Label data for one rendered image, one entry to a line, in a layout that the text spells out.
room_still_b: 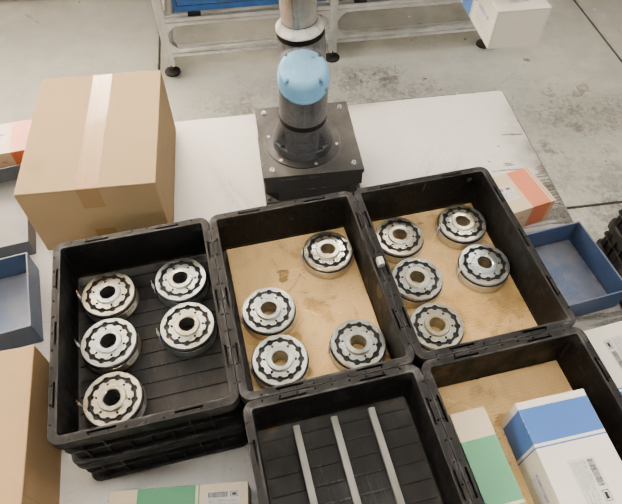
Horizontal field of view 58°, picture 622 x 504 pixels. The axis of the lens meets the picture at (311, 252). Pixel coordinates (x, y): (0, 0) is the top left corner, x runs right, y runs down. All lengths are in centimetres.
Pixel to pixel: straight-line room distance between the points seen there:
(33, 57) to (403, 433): 291
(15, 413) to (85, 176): 52
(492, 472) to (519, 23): 93
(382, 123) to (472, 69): 154
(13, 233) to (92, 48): 199
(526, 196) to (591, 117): 164
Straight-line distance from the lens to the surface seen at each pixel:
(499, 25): 138
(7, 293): 147
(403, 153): 161
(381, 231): 121
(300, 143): 139
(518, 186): 149
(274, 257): 120
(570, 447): 100
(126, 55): 332
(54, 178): 136
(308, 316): 112
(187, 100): 294
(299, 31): 138
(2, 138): 172
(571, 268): 147
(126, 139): 140
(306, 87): 129
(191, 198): 150
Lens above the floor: 180
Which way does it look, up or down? 54 degrees down
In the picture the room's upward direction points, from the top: straight up
